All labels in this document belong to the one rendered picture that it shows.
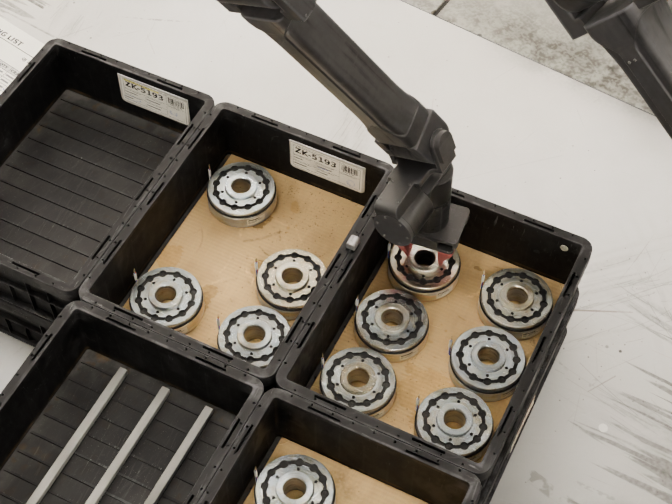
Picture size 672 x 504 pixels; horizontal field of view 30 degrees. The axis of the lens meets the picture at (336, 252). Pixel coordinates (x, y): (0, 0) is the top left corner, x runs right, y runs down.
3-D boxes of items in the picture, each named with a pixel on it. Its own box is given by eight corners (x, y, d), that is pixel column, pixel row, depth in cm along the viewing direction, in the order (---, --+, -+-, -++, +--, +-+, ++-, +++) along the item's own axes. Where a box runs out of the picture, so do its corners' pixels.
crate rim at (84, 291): (220, 109, 191) (219, 98, 189) (399, 177, 183) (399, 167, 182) (75, 305, 170) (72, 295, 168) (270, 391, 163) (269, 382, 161)
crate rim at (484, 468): (399, 177, 183) (400, 167, 182) (593, 251, 176) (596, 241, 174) (270, 392, 163) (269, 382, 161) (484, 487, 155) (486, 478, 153)
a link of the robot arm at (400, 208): (449, 124, 158) (394, 114, 163) (402, 185, 152) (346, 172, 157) (472, 192, 165) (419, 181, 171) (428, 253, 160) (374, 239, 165)
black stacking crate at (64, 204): (66, 88, 206) (53, 38, 197) (223, 150, 199) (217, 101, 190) (-83, 264, 186) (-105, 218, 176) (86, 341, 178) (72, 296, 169)
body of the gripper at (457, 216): (455, 252, 171) (459, 220, 165) (385, 232, 173) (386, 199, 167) (469, 216, 174) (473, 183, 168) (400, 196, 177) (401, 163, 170)
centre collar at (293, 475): (285, 467, 161) (284, 464, 161) (320, 480, 160) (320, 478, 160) (269, 499, 159) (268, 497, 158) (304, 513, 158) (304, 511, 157)
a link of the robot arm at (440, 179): (462, 158, 163) (424, 140, 165) (435, 194, 160) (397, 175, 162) (458, 191, 169) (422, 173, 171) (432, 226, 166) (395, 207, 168)
